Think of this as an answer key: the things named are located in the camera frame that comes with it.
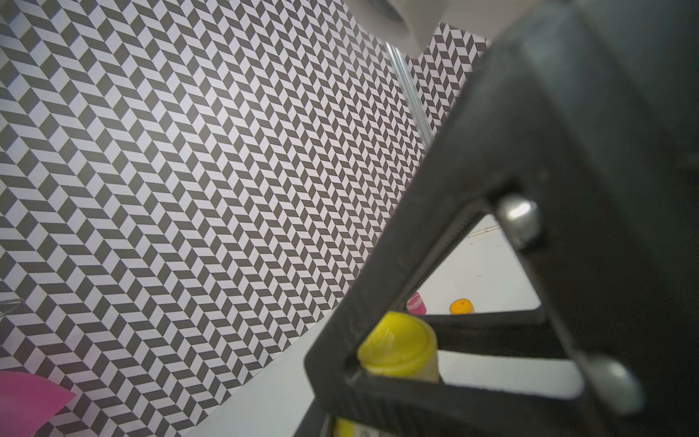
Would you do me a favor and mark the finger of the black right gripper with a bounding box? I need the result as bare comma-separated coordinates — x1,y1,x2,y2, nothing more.
420,306,568,360
305,1,698,436

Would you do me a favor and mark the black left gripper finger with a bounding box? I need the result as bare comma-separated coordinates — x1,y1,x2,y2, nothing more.
293,399,331,437

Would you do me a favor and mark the orange paint jar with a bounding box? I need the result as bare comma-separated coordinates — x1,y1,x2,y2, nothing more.
449,299,475,315

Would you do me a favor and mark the pink paint jar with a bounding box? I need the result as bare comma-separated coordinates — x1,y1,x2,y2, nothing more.
406,292,428,315

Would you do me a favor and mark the yellow paint jar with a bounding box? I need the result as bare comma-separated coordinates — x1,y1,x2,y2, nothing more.
332,310,442,437

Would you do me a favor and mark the pink plastic wine glass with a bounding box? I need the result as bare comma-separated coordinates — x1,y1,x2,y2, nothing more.
1,371,76,437

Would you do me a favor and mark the aluminium corner post right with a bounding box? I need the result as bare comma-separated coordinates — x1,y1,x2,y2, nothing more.
385,43,434,150

